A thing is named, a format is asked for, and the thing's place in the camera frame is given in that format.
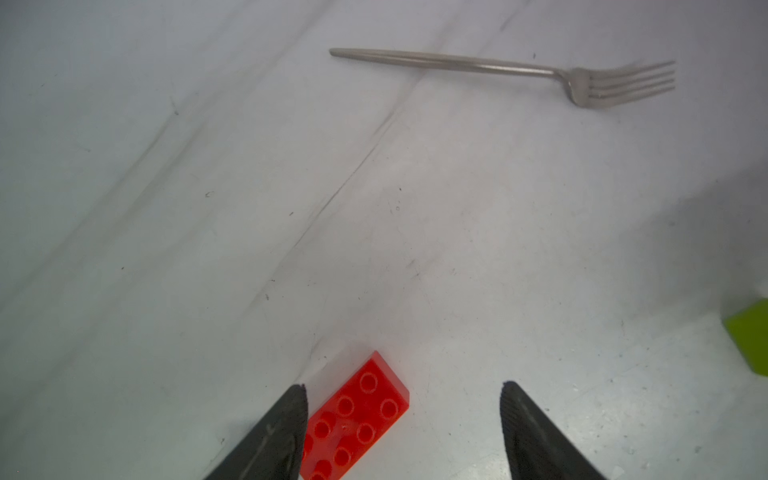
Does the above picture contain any metal fork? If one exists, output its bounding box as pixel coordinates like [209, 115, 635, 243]
[329, 48, 675, 110]

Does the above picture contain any lime lego brick front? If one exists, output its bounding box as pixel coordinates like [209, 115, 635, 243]
[724, 298, 768, 377]

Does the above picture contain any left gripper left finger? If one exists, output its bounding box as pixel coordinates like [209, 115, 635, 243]
[206, 384, 309, 480]

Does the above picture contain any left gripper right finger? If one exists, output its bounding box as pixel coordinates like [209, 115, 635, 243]
[499, 381, 605, 480]

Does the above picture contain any red lego brick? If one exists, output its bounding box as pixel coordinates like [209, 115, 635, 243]
[300, 351, 410, 480]

